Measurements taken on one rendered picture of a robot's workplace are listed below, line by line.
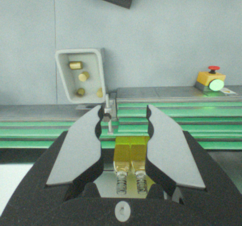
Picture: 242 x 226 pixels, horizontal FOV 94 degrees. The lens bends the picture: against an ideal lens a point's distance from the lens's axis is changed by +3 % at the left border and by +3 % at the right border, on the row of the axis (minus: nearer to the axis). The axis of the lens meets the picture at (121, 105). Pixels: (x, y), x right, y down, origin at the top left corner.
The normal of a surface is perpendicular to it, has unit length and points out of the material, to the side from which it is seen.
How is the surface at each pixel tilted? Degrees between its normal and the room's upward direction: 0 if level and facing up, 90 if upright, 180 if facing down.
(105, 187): 90
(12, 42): 0
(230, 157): 90
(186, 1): 0
